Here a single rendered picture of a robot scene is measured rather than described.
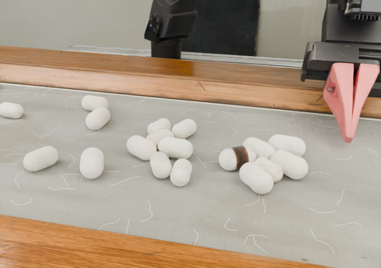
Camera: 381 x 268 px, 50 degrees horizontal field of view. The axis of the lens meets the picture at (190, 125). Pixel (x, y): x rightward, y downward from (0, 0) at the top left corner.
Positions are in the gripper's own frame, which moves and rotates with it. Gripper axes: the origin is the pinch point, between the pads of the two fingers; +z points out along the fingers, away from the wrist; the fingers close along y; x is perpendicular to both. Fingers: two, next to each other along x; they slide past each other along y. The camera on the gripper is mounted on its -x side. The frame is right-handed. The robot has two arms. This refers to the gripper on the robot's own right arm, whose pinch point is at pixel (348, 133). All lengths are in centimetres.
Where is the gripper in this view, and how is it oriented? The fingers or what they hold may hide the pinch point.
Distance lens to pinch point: 46.4
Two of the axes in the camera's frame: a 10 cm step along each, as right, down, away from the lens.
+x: 1.2, 4.3, 8.9
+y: 9.8, 1.0, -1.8
